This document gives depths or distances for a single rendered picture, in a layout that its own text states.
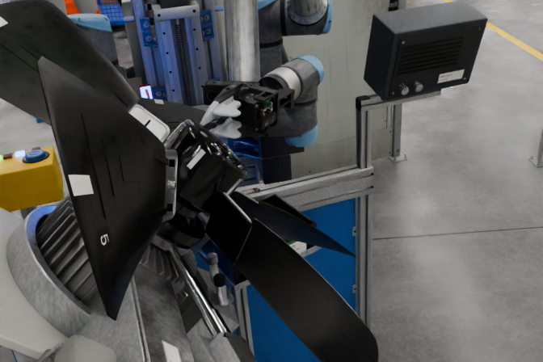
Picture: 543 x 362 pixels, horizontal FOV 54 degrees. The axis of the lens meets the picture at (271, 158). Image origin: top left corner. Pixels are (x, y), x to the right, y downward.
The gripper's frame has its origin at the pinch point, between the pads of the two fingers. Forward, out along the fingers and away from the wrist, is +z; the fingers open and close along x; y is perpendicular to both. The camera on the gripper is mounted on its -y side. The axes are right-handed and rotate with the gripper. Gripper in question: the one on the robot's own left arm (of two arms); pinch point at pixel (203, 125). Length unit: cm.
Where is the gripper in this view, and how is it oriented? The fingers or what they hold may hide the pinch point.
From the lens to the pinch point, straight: 96.7
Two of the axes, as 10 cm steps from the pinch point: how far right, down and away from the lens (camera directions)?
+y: 8.4, 2.9, -4.7
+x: -0.1, 8.6, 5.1
